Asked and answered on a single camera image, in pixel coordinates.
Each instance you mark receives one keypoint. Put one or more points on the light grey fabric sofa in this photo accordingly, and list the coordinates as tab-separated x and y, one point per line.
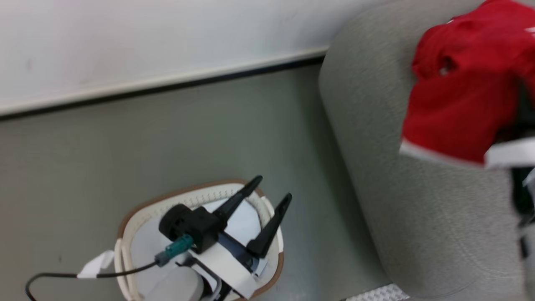
418	230

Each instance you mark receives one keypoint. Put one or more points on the white clothing item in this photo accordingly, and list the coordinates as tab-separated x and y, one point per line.
146	246

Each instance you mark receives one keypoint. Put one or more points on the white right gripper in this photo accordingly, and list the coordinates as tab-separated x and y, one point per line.
512	152

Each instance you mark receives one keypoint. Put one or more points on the white and black baseboard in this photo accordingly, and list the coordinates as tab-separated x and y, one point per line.
167	82

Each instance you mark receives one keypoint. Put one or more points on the red clothing item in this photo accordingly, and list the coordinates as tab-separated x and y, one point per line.
459	96

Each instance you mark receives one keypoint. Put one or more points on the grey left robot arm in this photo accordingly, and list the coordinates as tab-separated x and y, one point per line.
175	286

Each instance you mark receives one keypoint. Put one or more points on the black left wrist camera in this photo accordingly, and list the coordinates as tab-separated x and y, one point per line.
192	225

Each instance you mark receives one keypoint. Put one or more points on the white perforated laundry basket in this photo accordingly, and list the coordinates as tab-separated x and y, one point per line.
184	196

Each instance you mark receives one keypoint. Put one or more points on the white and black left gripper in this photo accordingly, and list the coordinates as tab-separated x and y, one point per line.
225	267

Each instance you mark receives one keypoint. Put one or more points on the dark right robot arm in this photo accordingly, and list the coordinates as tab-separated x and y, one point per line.
524	196

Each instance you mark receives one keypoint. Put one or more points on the white textured floor mat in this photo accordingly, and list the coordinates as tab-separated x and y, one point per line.
380	294

